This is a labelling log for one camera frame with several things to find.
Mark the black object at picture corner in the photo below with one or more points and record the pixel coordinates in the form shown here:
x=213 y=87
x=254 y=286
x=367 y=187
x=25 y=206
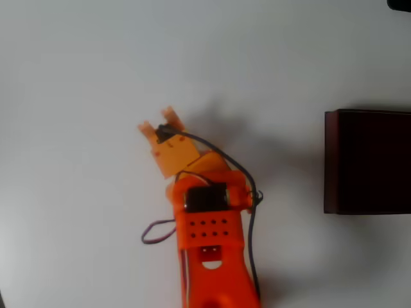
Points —
x=399 y=4

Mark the dark maroon box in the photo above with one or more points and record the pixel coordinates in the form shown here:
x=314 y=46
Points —
x=369 y=163

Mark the light orange gripper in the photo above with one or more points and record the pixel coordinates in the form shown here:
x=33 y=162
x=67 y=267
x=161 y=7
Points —
x=156 y=148

